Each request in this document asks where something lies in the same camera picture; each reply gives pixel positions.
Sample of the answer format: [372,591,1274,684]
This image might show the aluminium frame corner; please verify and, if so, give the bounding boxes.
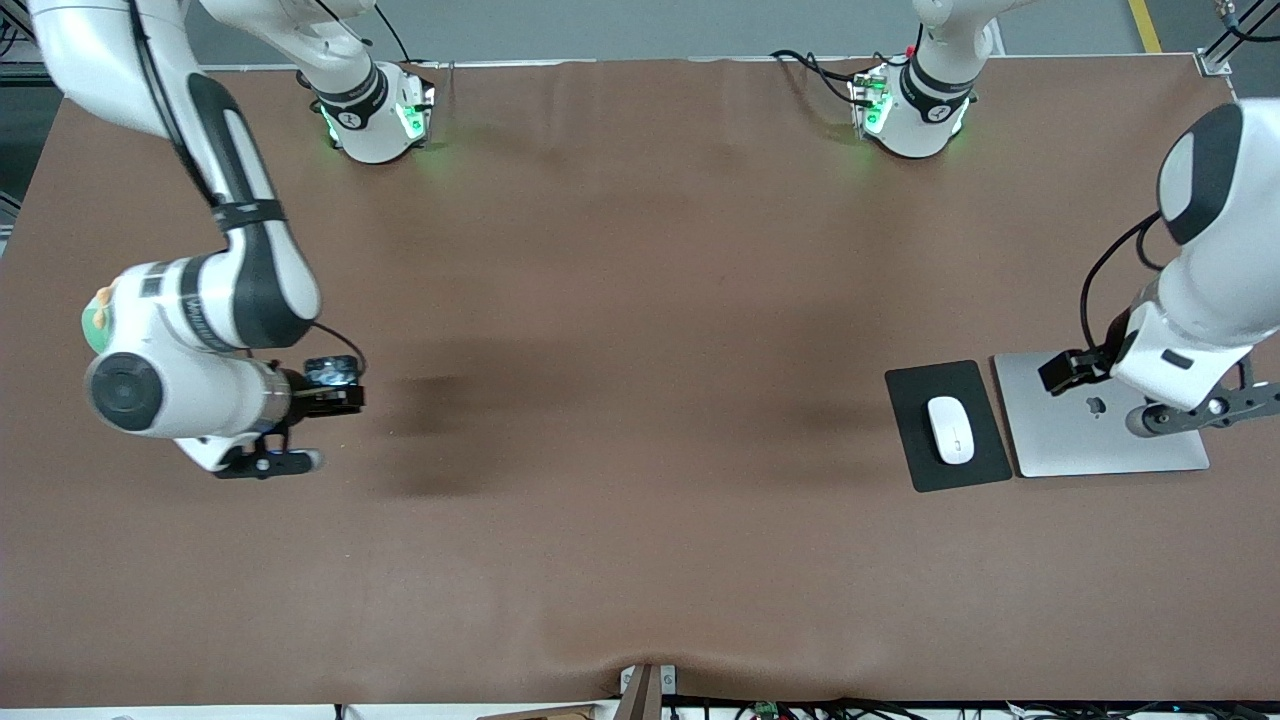
[1195,0,1280,79]

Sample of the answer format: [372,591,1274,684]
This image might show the green dinosaur plush toy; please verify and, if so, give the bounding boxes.
[81,283,123,357]

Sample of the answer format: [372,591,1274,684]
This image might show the black left base cable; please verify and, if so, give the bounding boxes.
[800,56,866,107]
[770,48,863,83]

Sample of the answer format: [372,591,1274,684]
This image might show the black base cable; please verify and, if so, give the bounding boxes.
[800,56,866,107]
[375,0,441,96]
[770,48,863,83]

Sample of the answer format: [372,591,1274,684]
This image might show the black mouse pad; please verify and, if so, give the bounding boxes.
[884,360,1014,494]

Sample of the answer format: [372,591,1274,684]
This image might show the small metal table bracket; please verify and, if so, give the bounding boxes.
[618,663,679,698]

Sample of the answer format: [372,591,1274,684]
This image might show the brown wooden post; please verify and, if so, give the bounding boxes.
[478,665,663,720]

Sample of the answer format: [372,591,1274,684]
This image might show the silver laptop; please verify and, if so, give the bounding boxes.
[992,348,1211,479]

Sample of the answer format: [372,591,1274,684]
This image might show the white computer mouse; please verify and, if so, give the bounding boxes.
[926,396,976,466]

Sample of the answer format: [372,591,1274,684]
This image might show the black right base cable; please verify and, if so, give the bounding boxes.
[375,0,441,96]

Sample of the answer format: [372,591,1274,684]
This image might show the brown table cover sheet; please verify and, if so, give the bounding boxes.
[0,55,1280,709]

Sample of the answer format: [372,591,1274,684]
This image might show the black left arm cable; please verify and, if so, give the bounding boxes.
[1079,211,1167,354]

